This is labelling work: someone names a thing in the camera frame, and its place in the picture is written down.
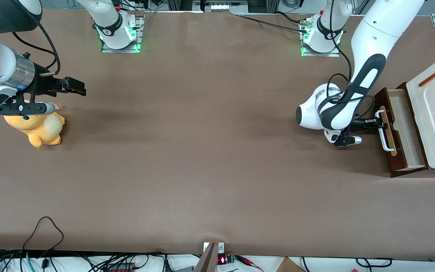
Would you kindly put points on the red display circuit board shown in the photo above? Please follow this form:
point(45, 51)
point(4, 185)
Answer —
point(223, 260)

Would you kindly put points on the wooden camera post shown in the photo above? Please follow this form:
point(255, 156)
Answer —
point(207, 260)

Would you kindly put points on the brown cardboard piece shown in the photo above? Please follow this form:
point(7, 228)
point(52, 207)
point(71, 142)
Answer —
point(290, 266)

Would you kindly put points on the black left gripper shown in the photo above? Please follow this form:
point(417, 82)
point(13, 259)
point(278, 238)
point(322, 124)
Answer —
point(359, 123)

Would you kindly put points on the black box with red parts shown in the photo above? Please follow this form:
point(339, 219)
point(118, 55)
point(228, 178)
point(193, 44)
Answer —
point(121, 267)

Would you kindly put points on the red clip leads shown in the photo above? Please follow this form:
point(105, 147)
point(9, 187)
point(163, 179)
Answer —
point(249, 261)

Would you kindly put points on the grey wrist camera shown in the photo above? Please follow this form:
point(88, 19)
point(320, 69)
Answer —
point(25, 108)
point(349, 141)

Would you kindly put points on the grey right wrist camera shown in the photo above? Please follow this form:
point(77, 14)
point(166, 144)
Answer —
point(25, 108)

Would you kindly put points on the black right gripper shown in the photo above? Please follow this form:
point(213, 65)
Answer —
point(43, 85)

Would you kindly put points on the orange plush toy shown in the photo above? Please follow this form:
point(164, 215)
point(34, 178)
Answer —
point(40, 132)

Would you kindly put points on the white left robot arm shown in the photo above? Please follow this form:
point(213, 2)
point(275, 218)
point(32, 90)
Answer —
point(376, 30)

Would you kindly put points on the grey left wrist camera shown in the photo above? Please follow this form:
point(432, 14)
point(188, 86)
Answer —
point(349, 141)

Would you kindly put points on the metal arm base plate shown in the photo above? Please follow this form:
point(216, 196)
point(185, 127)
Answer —
point(321, 54)
point(121, 48)

